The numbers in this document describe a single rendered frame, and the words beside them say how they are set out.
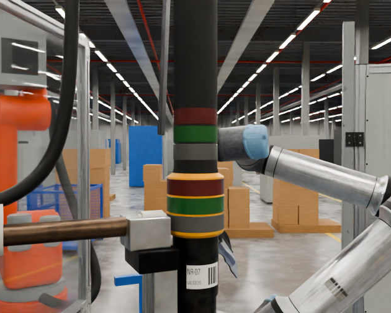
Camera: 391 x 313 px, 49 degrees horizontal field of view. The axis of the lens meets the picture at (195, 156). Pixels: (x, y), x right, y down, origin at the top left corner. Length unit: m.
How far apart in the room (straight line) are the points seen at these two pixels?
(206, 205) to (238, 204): 7.53
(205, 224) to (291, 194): 8.13
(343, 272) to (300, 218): 7.68
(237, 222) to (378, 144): 5.91
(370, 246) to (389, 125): 1.33
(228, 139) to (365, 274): 0.37
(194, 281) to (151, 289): 0.03
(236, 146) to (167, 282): 0.63
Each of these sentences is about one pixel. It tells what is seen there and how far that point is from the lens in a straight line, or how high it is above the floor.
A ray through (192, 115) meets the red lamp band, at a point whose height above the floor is 1.63.
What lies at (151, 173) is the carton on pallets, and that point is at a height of 1.05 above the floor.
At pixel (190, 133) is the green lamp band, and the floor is 1.62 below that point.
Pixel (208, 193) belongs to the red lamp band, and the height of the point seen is 1.58.
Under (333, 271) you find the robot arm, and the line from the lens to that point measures 0.88.
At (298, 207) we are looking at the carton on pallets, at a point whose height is 0.47.
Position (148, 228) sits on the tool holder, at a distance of 0.30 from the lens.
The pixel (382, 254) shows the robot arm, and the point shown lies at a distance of 0.88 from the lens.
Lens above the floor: 1.61
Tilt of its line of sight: 1 degrees down
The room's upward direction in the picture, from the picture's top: straight up
